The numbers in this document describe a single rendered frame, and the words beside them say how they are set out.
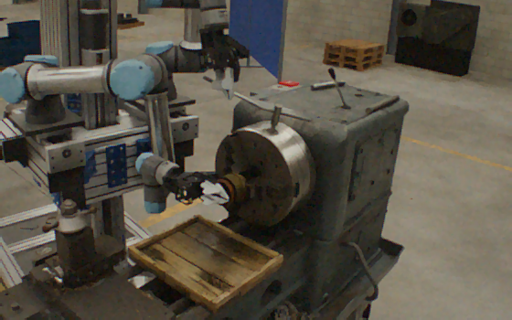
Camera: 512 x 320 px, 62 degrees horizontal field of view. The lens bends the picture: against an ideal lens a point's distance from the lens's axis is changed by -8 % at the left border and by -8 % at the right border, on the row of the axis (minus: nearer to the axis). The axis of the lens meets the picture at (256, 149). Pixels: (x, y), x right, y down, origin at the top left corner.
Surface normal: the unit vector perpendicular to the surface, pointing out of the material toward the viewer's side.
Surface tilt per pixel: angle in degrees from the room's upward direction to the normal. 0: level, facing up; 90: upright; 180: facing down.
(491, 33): 90
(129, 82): 89
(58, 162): 90
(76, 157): 90
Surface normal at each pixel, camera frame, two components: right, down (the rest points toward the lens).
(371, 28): -0.62, 0.25
